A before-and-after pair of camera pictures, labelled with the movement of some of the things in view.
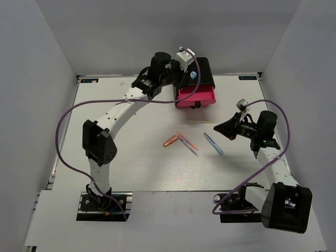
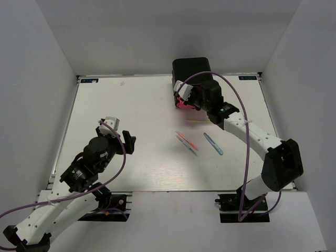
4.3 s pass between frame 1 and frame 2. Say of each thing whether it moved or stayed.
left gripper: moved
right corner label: stayed
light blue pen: stayed
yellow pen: stayed
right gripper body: moved
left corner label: stayed
